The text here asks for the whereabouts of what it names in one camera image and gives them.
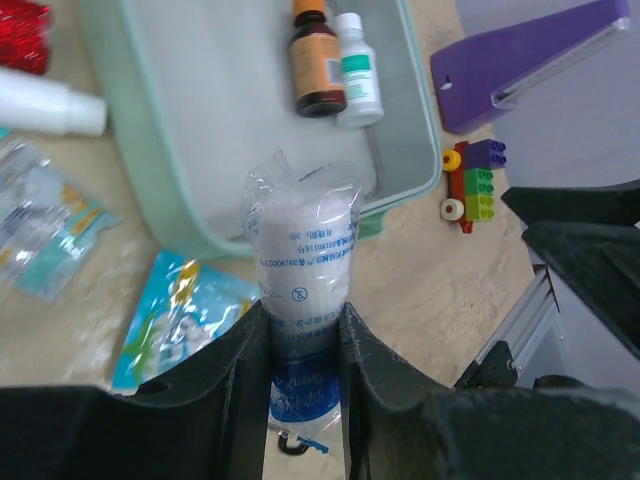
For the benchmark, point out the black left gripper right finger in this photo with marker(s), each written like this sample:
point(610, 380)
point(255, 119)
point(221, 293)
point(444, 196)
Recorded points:
point(399, 423)

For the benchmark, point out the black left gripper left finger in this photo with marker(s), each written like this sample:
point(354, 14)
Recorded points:
point(205, 418)

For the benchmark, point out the blue cotton swab pouch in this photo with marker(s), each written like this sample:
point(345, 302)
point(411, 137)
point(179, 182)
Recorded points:
point(184, 306)

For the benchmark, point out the white elastic bandage roll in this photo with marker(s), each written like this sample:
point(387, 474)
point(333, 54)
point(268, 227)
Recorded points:
point(303, 228)

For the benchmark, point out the white plastic medicine bottle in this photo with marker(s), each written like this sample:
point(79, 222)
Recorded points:
point(359, 71)

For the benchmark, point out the brown bottle with orange cap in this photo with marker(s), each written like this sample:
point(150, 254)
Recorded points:
point(316, 62)

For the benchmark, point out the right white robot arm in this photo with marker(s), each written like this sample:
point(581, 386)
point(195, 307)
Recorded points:
point(590, 238)

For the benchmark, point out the mint green medicine kit case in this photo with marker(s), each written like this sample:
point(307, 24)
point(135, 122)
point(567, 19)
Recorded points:
point(200, 93)

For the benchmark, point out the teal adhesive tape packet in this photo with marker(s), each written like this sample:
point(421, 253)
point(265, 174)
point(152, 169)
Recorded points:
point(48, 223)

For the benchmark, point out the toy brick car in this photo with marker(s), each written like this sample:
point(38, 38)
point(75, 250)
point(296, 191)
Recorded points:
point(469, 169)

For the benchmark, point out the purple plastic stand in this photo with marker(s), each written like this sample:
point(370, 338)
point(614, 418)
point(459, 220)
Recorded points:
point(479, 78)

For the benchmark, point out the white toy microphone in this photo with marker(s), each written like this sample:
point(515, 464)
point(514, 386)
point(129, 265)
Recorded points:
point(34, 103)

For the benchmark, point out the red toy microphone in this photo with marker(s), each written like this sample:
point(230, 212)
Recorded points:
point(25, 27)

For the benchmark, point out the bandage scissors with black handles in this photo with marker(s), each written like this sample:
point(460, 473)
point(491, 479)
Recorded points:
point(291, 445)

